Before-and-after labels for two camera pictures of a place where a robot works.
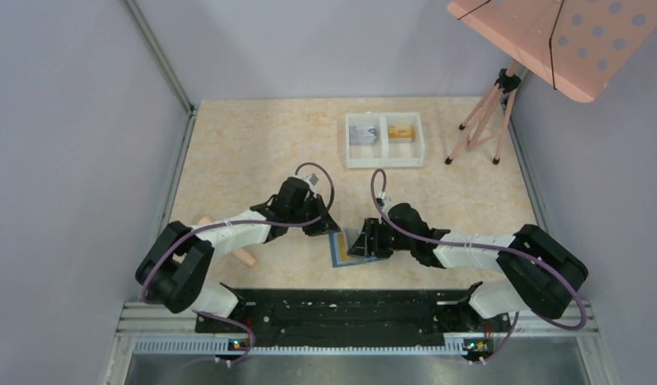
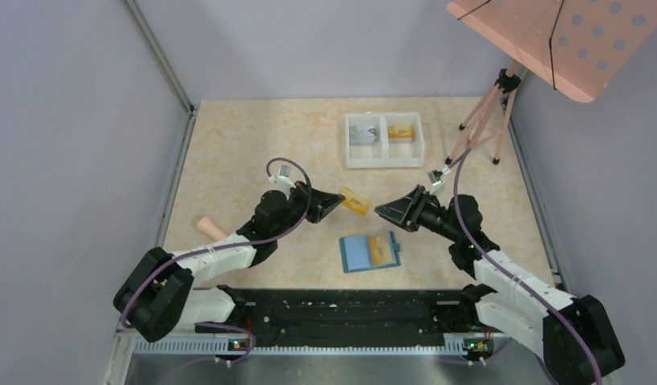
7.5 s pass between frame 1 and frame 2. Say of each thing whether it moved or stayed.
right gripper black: moved
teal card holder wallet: moved
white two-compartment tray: stayed
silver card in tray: stayed
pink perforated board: stayed
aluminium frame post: stayed
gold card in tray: stayed
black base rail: stayed
